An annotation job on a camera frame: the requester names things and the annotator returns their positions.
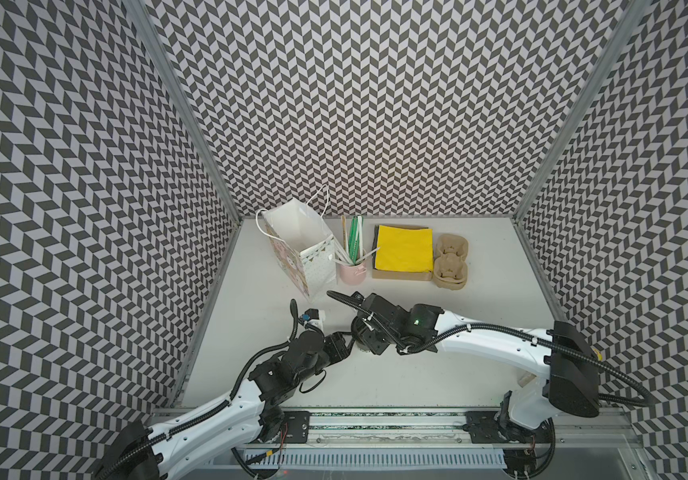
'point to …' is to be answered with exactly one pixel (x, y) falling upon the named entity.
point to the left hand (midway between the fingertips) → (353, 344)
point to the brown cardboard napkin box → (382, 274)
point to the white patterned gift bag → (304, 240)
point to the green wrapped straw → (354, 237)
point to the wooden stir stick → (344, 232)
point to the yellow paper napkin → (404, 249)
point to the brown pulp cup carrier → (450, 267)
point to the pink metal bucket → (353, 274)
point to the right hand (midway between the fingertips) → (372, 339)
